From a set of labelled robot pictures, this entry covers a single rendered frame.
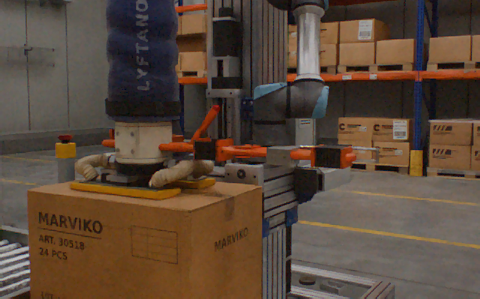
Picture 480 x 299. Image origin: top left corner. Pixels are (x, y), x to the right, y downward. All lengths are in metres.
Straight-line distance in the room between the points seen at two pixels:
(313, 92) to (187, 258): 0.79
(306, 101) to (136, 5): 0.68
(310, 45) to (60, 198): 1.00
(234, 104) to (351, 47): 6.86
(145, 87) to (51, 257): 0.58
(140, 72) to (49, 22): 11.58
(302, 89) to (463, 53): 6.62
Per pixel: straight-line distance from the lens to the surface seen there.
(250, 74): 2.08
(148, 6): 1.53
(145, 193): 1.44
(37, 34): 12.82
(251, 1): 2.12
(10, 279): 2.18
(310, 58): 1.89
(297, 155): 1.32
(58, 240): 1.63
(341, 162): 1.27
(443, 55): 8.42
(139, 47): 1.50
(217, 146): 1.41
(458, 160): 8.34
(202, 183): 1.58
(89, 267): 1.56
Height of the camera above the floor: 1.22
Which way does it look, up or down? 5 degrees down
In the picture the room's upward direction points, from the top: straight up
